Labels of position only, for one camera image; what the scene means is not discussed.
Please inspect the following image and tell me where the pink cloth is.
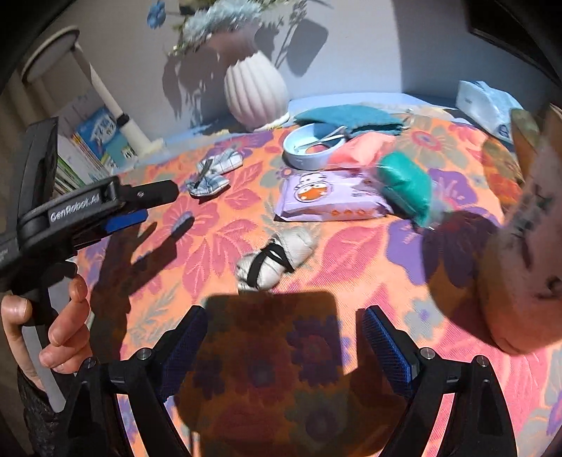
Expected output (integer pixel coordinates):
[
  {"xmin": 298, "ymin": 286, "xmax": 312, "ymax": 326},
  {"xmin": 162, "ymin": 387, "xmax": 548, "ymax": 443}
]
[{"xmin": 327, "ymin": 131, "xmax": 396, "ymax": 170}]

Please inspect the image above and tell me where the pink ribbed vase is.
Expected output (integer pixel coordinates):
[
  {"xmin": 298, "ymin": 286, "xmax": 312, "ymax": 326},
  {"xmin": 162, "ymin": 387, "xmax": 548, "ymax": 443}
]
[{"xmin": 223, "ymin": 26, "xmax": 289, "ymax": 131}]

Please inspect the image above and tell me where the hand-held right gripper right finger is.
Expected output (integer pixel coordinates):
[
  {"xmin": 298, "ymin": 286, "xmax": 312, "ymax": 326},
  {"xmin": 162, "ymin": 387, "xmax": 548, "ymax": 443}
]
[{"xmin": 359, "ymin": 305, "xmax": 519, "ymax": 457}]

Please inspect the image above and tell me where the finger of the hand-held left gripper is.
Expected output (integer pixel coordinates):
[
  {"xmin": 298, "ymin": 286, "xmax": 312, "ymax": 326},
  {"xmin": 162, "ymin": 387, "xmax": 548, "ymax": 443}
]
[
  {"xmin": 72, "ymin": 209, "xmax": 149, "ymax": 251},
  {"xmin": 115, "ymin": 179, "xmax": 179, "ymax": 207}
]

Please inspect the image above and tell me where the white desk lamp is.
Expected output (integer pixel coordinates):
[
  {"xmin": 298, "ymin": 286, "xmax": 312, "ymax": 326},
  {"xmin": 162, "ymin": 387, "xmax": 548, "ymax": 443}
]
[{"xmin": 20, "ymin": 30, "xmax": 165, "ymax": 154}]

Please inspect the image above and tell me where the orange floral blanket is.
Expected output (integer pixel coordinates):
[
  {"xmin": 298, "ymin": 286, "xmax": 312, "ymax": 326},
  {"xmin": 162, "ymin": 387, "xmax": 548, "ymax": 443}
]
[{"xmin": 72, "ymin": 112, "xmax": 562, "ymax": 457}]

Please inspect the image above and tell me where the white blue tissue pack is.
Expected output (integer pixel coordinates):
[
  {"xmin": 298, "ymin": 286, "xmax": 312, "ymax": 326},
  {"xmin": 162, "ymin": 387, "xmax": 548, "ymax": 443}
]
[{"xmin": 456, "ymin": 80, "xmax": 525, "ymax": 143}]

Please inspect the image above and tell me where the purple wet wipes pack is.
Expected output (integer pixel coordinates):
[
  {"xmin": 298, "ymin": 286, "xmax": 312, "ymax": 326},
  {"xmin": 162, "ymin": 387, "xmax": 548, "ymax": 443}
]
[{"xmin": 274, "ymin": 169, "xmax": 391, "ymax": 223}]

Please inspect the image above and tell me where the beige soft roll black band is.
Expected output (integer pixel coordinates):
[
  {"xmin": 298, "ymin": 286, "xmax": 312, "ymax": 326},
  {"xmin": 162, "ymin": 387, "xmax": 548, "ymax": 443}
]
[{"xmin": 236, "ymin": 226, "xmax": 316, "ymax": 291}]

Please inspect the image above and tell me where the person's left hand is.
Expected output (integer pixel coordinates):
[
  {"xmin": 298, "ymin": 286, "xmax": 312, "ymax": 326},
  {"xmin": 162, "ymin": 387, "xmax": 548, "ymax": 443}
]
[{"xmin": 0, "ymin": 276, "xmax": 94, "ymax": 392}]

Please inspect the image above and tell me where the bamboo pen holder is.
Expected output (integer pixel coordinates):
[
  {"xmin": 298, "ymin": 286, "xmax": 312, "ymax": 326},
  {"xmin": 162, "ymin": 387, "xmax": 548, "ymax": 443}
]
[{"xmin": 476, "ymin": 105, "xmax": 562, "ymax": 354}]

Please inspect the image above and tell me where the artificial flower bouquet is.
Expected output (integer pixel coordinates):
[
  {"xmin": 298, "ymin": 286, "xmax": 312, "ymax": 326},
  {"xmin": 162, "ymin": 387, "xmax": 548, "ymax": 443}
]
[{"xmin": 147, "ymin": 0, "xmax": 317, "ymax": 56}]

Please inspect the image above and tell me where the row of books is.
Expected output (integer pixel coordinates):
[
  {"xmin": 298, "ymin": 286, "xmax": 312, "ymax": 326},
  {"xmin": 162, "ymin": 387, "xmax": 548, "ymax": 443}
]
[{"xmin": 53, "ymin": 94, "xmax": 139, "ymax": 196}]

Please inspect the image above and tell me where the green soft pouch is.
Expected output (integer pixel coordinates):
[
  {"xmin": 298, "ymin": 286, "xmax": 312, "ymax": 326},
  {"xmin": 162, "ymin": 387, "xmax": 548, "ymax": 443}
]
[{"xmin": 378, "ymin": 152, "xmax": 433, "ymax": 227}]

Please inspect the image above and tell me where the metal utensil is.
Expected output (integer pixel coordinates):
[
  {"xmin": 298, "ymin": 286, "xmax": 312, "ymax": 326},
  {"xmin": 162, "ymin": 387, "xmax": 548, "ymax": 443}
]
[{"xmin": 296, "ymin": 127, "xmax": 347, "ymax": 152}]

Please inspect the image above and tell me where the grey plaid cloth bow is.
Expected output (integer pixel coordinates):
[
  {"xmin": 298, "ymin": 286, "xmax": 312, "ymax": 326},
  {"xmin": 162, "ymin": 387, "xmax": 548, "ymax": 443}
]
[{"xmin": 187, "ymin": 148, "xmax": 243, "ymax": 197}]

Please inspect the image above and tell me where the teal towel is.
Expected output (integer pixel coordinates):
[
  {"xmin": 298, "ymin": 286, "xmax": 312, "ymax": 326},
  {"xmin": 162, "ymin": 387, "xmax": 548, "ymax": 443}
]
[{"xmin": 292, "ymin": 104, "xmax": 405, "ymax": 135}]

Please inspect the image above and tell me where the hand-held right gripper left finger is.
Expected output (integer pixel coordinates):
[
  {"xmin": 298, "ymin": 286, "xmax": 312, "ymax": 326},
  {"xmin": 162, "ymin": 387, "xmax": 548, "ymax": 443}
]
[{"xmin": 72, "ymin": 304, "xmax": 209, "ymax": 457}]

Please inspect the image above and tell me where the light blue bowl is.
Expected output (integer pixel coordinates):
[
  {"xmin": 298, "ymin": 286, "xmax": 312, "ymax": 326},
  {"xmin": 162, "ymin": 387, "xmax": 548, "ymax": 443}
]
[{"xmin": 282, "ymin": 123, "xmax": 349, "ymax": 170}]

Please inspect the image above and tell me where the person's left forearm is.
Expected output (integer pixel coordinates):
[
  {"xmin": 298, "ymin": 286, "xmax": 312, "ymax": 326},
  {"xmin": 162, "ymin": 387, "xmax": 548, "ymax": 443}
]
[{"xmin": 15, "ymin": 367, "xmax": 84, "ymax": 457}]

